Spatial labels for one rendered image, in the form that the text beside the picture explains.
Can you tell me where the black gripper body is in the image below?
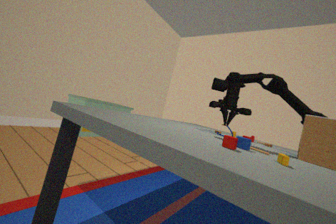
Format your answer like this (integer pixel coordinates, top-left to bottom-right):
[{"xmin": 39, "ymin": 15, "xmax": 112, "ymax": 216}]
[{"xmin": 209, "ymin": 92, "xmax": 251, "ymax": 115}]

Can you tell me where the blue block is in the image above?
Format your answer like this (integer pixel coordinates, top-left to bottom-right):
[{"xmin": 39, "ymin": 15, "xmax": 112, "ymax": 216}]
[{"xmin": 236, "ymin": 136, "xmax": 251, "ymax": 150}]

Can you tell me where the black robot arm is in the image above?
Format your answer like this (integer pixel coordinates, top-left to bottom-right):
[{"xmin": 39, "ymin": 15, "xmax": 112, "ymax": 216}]
[{"xmin": 211, "ymin": 73, "xmax": 326, "ymax": 125}]

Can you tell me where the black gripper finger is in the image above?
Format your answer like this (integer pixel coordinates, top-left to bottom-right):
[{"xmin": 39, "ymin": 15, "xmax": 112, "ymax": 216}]
[
  {"xmin": 226, "ymin": 112, "xmax": 239, "ymax": 126},
  {"xmin": 219, "ymin": 110, "xmax": 229, "ymax": 125}
]

